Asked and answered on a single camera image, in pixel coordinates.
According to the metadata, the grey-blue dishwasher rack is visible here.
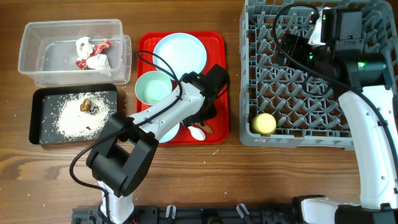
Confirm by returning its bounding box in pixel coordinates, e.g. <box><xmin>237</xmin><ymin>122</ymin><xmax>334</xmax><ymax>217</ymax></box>
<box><xmin>240</xmin><ymin>1</ymin><xmax>397</xmax><ymax>150</ymax></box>

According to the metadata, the white rice pile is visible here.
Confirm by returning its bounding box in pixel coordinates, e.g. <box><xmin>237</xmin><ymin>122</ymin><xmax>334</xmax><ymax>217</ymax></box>
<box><xmin>54</xmin><ymin>91</ymin><xmax>111</xmax><ymax>140</ymax></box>

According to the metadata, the clear plastic bin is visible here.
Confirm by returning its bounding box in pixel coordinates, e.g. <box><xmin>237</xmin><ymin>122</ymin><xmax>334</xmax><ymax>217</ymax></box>
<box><xmin>18</xmin><ymin>19</ymin><xmax>132</xmax><ymax>86</ymax></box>

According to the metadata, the white napkin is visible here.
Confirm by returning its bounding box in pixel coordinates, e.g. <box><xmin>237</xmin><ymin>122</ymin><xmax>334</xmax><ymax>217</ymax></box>
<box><xmin>75</xmin><ymin>36</ymin><xmax>111</xmax><ymax>77</ymax></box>

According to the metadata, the yellow plastic cup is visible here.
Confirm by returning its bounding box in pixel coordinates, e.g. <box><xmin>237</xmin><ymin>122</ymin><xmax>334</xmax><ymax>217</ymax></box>
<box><xmin>251</xmin><ymin>113</ymin><xmax>277</xmax><ymax>135</ymax></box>

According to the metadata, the light blue bowl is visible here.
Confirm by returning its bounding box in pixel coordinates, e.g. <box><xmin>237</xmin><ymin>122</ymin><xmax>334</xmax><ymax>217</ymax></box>
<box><xmin>159</xmin><ymin>123</ymin><xmax>180</xmax><ymax>143</ymax></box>

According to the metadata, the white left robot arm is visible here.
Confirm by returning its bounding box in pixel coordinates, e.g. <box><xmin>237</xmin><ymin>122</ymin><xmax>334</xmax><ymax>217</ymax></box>
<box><xmin>86</xmin><ymin>64</ymin><xmax>229</xmax><ymax>223</ymax></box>

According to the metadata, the black flat tray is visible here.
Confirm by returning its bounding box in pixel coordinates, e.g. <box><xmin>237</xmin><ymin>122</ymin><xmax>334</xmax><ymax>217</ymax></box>
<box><xmin>29</xmin><ymin>83</ymin><xmax>118</xmax><ymax>145</ymax></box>

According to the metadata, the brown food scrap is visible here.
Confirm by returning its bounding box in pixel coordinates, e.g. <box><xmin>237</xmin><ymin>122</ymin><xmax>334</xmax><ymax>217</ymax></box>
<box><xmin>80</xmin><ymin>98</ymin><xmax>91</xmax><ymax>112</ymax></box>

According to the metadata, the white plastic spoon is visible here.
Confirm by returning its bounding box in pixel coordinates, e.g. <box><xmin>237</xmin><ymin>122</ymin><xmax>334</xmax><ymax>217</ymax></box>
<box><xmin>188</xmin><ymin>126</ymin><xmax>205</xmax><ymax>141</ymax></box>

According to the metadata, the red plastic tray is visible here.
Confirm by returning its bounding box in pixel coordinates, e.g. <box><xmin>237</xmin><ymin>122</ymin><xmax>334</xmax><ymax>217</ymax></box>
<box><xmin>138</xmin><ymin>31</ymin><xmax>229</xmax><ymax>147</ymax></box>

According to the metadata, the red snack wrapper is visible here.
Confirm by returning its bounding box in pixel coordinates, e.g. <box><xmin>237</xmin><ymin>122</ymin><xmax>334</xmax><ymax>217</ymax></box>
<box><xmin>75</xmin><ymin>39</ymin><xmax>111</xmax><ymax>70</ymax></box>

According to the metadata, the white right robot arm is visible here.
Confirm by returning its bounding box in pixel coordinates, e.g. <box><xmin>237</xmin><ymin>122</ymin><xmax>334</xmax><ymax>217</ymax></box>
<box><xmin>276</xmin><ymin>7</ymin><xmax>397</xmax><ymax>223</ymax></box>

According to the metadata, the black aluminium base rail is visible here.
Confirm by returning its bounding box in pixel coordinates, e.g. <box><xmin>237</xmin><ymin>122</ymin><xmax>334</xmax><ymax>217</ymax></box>
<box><xmin>71</xmin><ymin>203</ymin><xmax>312</xmax><ymax>224</ymax></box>

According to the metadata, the brown carrot piece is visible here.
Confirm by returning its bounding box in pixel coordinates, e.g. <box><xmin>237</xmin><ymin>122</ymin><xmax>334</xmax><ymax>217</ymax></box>
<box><xmin>203</xmin><ymin>124</ymin><xmax>213</xmax><ymax>133</ymax></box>

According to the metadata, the light blue round plate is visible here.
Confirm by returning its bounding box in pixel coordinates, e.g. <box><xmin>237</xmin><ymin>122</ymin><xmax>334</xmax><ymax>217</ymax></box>
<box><xmin>153</xmin><ymin>33</ymin><xmax>207</xmax><ymax>79</ymax></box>

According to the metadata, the mint green bowl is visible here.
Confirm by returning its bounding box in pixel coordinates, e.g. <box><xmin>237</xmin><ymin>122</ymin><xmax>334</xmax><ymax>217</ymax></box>
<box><xmin>135</xmin><ymin>71</ymin><xmax>172</xmax><ymax>105</ymax></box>

